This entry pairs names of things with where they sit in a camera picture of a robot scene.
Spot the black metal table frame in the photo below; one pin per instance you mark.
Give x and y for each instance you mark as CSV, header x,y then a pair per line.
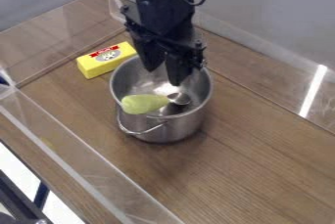
x,y
18,210

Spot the clear acrylic front wall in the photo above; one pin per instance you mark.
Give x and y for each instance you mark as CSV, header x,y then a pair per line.
x,y
88,181

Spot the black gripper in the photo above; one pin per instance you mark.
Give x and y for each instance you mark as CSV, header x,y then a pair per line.
x,y
164,35

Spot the green handled metal spoon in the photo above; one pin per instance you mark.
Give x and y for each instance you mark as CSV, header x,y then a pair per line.
x,y
145,103

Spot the clear acrylic corner bracket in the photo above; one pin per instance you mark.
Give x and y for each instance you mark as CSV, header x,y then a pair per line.
x,y
114,10

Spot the silver metal pot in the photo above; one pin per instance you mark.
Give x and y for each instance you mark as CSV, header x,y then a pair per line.
x,y
157,112

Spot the yellow butter box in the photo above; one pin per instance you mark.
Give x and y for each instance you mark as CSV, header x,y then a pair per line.
x,y
105,60

